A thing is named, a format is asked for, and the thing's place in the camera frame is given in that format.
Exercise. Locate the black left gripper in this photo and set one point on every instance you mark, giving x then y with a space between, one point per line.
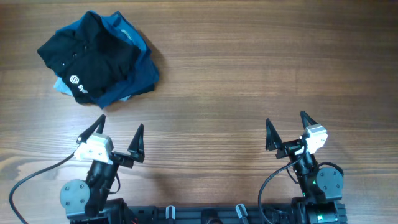
136 152

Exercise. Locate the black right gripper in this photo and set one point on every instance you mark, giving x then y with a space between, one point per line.
274 141

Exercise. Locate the black polo shirt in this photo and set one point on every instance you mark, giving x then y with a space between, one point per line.
89 59

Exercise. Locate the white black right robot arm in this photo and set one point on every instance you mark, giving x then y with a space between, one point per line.
321 183

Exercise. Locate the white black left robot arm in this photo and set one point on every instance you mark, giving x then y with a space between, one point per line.
86 201

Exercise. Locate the folded black garment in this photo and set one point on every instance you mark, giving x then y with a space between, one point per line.
83 99

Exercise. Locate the folded light grey garment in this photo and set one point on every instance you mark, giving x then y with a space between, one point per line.
61 87

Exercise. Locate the folded dark navy garment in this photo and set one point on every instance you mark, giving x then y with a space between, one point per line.
141 80

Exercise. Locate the blue polo shirt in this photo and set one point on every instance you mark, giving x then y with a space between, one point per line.
117 25

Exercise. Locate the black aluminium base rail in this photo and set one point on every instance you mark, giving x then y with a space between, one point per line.
211 214

